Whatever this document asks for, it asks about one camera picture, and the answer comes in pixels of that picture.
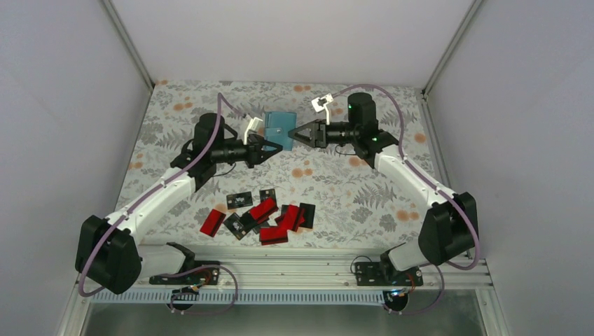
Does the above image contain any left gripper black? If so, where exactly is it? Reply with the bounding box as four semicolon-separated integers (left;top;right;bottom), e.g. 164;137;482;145
212;134;282;169

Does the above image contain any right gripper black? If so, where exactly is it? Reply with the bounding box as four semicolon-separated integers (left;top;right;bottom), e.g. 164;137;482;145
289;119;358;148

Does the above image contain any teal leather card holder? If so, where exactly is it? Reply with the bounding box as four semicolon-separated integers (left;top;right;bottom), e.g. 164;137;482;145
264;111;297;151

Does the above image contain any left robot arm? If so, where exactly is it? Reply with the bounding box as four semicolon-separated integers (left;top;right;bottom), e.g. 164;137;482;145
75;113;283;297

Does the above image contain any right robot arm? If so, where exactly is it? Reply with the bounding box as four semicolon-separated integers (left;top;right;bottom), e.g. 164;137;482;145
288;92;481;285

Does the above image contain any small black card top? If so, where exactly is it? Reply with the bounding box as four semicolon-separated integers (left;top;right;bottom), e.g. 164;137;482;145
259;188;277;203

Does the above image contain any black vip card upper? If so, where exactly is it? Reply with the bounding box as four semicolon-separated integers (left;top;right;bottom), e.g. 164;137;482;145
226;192;253;209

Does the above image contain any red black card centre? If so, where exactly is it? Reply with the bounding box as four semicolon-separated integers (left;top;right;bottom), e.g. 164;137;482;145
240;197;278;231

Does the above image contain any black card far right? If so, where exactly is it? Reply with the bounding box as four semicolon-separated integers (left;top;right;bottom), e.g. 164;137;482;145
299;203;316;229

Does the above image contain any black card lower left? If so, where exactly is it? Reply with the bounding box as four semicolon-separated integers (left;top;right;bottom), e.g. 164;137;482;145
223;213;250;240

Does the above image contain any floral table mat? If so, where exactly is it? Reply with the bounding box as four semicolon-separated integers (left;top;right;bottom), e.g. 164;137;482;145
118;80;424;249

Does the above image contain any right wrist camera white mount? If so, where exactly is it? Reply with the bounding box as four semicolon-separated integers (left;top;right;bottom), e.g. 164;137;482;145
311;93;334;125

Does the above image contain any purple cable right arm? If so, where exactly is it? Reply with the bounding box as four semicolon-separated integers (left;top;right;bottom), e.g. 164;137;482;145
332;83;481;272

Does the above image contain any aluminium rail base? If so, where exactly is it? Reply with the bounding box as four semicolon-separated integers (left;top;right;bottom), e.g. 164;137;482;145
76;244;494;291

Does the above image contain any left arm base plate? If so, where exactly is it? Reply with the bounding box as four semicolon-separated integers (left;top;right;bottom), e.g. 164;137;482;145
148;242;221;286

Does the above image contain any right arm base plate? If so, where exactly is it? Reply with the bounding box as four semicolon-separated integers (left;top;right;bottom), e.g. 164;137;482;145
353;262;424;287

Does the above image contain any perforated cable duct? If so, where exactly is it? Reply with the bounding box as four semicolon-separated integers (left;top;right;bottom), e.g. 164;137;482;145
91;288;403;306

